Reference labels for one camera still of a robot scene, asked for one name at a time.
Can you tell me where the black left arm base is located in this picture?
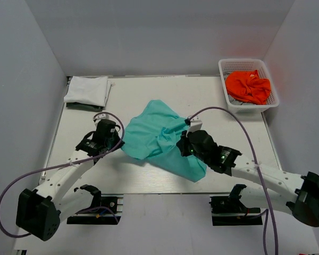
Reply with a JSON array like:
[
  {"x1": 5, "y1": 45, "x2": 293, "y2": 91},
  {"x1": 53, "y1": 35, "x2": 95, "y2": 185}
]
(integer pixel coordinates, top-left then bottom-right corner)
[{"x1": 66, "y1": 185, "x2": 123, "y2": 225}]

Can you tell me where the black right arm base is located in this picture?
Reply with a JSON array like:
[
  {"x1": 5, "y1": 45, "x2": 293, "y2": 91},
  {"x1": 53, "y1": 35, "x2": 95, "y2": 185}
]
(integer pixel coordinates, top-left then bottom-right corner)
[{"x1": 209, "y1": 184, "x2": 263, "y2": 226}]

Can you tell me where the folded dark green t shirt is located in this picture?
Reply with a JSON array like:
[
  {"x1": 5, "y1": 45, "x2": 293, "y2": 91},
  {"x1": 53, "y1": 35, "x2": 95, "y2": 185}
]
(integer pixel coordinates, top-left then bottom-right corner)
[{"x1": 66, "y1": 102, "x2": 104, "y2": 113}]

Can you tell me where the orange t shirt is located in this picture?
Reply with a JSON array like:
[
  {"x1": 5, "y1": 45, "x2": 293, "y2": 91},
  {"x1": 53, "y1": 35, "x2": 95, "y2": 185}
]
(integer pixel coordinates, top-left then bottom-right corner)
[{"x1": 224, "y1": 70, "x2": 272, "y2": 105}]

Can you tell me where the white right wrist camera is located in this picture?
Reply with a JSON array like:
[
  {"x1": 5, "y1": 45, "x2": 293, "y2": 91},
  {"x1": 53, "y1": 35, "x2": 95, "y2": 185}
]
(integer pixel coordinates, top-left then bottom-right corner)
[{"x1": 185, "y1": 115, "x2": 203, "y2": 137}]

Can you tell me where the white plastic basket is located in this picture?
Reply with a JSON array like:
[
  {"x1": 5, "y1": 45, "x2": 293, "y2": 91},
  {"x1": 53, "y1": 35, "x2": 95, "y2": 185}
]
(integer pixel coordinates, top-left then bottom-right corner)
[{"x1": 219, "y1": 58, "x2": 280, "y2": 113}]

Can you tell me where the grey t shirt in basket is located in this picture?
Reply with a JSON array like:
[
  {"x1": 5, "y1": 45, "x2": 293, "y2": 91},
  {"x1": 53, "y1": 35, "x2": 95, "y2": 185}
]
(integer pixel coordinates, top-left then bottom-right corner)
[{"x1": 228, "y1": 95, "x2": 244, "y2": 105}]

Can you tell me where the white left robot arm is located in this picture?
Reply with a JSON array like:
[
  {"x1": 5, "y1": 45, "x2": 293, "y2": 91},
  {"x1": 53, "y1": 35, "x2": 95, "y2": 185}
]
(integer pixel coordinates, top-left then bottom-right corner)
[{"x1": 16, "y1": 119, "x2": 123, "y2": 241}]

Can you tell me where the folded white t shirt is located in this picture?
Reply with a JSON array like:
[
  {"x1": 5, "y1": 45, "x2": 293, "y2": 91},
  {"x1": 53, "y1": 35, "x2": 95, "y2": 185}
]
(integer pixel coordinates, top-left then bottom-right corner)
[{"x1": 64, "y1": 76, "x2": 111, "y2": 107}]

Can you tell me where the teal t shirt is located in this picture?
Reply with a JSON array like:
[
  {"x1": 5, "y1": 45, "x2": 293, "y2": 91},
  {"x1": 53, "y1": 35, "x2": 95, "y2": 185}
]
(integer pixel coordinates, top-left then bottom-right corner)
[{"x1": 122, "y1": 100, "x2": 207, "y2": 182}]

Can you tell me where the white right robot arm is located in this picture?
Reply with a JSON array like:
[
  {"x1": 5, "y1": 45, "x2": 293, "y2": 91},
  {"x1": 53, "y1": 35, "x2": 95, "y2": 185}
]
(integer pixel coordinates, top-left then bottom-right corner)
[{"x1": 177, "y1": 130, "x2": 319, "y2": 227}]

